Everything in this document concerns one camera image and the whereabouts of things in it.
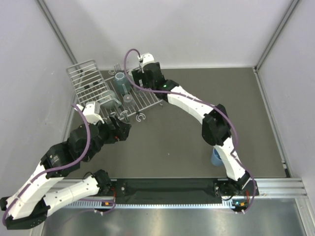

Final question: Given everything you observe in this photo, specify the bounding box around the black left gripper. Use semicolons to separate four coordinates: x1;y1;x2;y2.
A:
84;114;131;162

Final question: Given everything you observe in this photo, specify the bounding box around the clear wine glass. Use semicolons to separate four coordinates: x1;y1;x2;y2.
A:
123;94;136;110

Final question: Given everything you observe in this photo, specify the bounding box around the blue-grey ceramic mug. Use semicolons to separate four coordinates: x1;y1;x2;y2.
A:
114;72;131;95

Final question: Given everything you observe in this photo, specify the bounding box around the blue plastic cup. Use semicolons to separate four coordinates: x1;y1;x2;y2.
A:
211;148;223;166

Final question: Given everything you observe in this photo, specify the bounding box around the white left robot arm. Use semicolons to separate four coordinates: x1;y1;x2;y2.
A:
0;116;131;230

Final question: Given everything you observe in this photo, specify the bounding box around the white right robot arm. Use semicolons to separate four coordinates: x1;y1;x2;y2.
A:
128;62;251;195

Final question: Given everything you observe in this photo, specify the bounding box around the small metal c-shaped hook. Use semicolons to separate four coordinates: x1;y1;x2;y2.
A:
136;113;146;122

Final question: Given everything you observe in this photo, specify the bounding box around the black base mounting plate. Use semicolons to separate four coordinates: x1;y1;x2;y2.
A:
93;178;259;204

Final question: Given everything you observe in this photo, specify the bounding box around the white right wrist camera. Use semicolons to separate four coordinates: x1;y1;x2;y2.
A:
138;53;155;68

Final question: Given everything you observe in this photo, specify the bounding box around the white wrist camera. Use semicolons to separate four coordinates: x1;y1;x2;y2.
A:
138;53;155;68
76;101;104;124

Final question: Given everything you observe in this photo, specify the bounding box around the metal wire dish rack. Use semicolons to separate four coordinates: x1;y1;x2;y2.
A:
66;59;162;124

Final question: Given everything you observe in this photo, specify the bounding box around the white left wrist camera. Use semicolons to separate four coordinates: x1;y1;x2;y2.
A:
76;101;104;124

